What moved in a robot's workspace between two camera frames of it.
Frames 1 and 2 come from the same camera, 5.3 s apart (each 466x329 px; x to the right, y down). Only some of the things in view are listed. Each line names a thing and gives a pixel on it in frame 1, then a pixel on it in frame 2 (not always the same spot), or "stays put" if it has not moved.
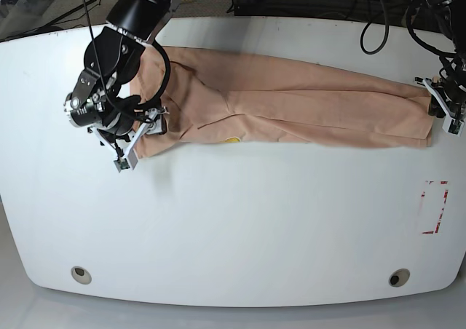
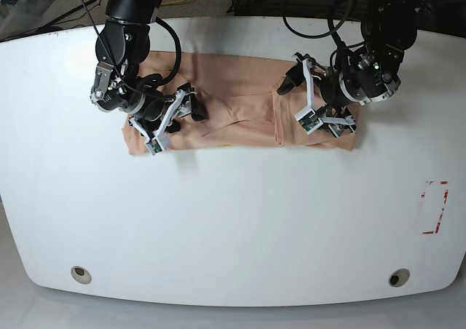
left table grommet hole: [81, 275] stays put
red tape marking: [438, 221] stays put
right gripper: [453, 82] to [360, 77]
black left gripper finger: [164, 126] to [199, 111]
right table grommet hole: [399, 277] stays put
